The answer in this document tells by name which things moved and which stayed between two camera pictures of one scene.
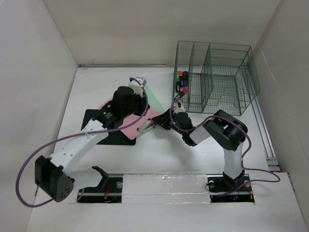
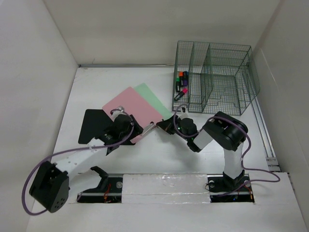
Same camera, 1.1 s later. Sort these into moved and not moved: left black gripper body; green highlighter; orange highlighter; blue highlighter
Moved: left black gripper body
Not moved: green highlighter; blue highlighter; orange highlighter
